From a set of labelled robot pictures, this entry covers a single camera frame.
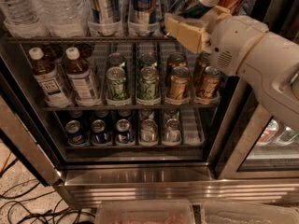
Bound rear right green can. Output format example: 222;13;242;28
138;52;157;69

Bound tea bottle white cap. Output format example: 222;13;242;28
29;47;73;108
65;47;100;106

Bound front right gold can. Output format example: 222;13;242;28
195;66;222;104

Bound front left green can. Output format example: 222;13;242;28
106;66;129;101

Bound stainless steel fridge frame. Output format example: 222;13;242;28
0;0;299;210

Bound gold can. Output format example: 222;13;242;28
166;52;187;77
166;66;191;101
195;66;222;104
193;53;210;84

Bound rear left green can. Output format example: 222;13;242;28
107;52;127;71

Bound front left gold can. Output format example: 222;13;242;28
166;66;191;101

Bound middle blue pepsi can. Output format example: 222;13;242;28
91;119;111;146

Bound right clear water bottle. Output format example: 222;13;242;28
40;0;84;37

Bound front right green can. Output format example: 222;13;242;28
137;66;160;105

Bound left clear water bottle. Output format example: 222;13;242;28
0;0;48;38

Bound rear right gold can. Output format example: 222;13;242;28
193;53;210;84

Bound left blue pepsi can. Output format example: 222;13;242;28
65;120;88;147

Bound clear water bottle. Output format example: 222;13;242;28
40;0;84;37
0;0;48;38

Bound black floor cables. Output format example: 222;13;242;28
0;158;95;224

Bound left silver redbull can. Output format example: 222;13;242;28
90;0;121;36

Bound glass fridge door right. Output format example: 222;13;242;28
215;79;299;179

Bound blue pepsi can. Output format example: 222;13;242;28
116;119;134;145
91;119;111;146
65;120;88;147

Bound left tea bottle white cap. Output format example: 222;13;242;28
29;47;73;108

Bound right blue pepsi can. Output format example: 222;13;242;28
116;119;134;145

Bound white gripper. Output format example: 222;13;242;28
164;6;269;77

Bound clear plastic bin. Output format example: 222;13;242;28
94;200;195;224
200;201;299;224

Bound rear left gold can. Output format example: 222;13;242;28
166;52;187;77

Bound right clear plastic bin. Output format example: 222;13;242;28
200;201;299;224

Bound redbull can top shelf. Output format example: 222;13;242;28
174;0;220;19

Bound green can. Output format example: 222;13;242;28
137;66;160;105
138;52;157;69
107;52;127;71
106;66;129;101

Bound middle redbull can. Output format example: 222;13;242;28
131;0;156;36

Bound left clear plastic bin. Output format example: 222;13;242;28
94;200;195;224

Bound right tea bottle white cap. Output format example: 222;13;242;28
65;47;100;106

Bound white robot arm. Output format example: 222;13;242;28
164;6;299;131

